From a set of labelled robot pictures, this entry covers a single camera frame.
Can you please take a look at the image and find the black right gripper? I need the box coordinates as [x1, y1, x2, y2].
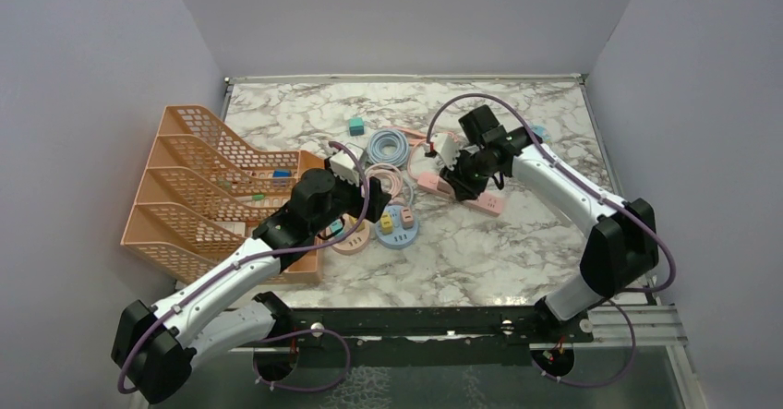
[440, 147, 499, 199]

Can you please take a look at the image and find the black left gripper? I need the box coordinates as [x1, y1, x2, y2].
[311, 158, 391, 235]

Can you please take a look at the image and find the yellow charger cube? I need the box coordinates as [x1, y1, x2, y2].
[346, 215, 366, 233]
[378, 212, 394, 235]

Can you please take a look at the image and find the pink charger cube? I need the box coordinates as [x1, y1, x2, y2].
[399, 207, 416, 230]

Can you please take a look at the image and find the teal charger cube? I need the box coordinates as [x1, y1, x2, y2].
[329, 221, 343, 235]
[348, 117, 365, 137]

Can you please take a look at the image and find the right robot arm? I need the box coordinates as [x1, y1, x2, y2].
[440, 105, 659, 342]

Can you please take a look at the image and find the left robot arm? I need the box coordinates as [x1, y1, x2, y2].
[111, 168, 392, 404]

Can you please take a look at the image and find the pink power strip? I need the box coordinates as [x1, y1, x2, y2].
[416, 172, 505, 217]

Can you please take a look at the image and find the pink round power socket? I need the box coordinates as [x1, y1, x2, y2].
[319, 214, 371, 255]

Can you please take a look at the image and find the blue round power socket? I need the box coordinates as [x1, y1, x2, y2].
[373, 205, 420, 250]

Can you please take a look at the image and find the blue white eraser block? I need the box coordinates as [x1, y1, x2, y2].
[272, 170, 292, 179]

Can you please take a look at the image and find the orange plastic desk organizer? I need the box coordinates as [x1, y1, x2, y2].
[121, 105, 324, 284]

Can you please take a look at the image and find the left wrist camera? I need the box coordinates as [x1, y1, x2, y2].
[325, 148, 367, 186]

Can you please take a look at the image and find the pink coiled cable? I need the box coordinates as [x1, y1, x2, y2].
[364, 162, 416, 209]

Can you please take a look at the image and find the pink strip cable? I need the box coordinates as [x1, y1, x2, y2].
[391, 126, 460, 181]

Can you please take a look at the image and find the blue coiled cable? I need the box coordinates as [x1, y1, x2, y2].
[366, 128, 412, 169]

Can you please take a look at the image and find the black metal base rail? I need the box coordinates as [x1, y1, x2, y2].
[201, 305, 681, 367]

